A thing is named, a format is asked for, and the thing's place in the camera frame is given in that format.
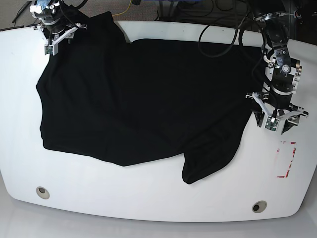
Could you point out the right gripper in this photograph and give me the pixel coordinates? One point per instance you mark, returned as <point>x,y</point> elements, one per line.
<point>58,32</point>

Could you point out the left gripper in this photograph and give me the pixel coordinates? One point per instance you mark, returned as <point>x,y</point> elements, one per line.
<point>276,105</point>

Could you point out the black t-shirt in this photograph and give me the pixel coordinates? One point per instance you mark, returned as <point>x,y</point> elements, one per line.
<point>131,103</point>

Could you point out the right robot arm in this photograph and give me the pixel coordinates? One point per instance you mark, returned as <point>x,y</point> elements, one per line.
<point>55,24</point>

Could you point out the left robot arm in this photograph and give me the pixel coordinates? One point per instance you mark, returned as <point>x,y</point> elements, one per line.
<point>285,70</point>

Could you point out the red tape rectangle marking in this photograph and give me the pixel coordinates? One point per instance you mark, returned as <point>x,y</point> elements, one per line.
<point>284,158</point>

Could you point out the right table grommet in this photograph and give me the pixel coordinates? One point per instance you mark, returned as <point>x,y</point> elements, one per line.
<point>259,206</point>

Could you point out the table grommet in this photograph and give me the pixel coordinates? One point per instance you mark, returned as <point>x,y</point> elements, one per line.
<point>42,193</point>
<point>259,206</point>

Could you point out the left table grommet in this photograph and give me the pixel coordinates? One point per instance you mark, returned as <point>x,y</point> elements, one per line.
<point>42,193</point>

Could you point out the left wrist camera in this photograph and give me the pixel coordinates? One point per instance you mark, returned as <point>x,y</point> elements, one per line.
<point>272,123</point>

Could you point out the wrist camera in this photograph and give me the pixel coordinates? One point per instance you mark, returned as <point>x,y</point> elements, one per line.
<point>272,123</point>
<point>51,49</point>

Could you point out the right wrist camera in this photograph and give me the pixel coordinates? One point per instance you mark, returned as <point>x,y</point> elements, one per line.
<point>51,49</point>

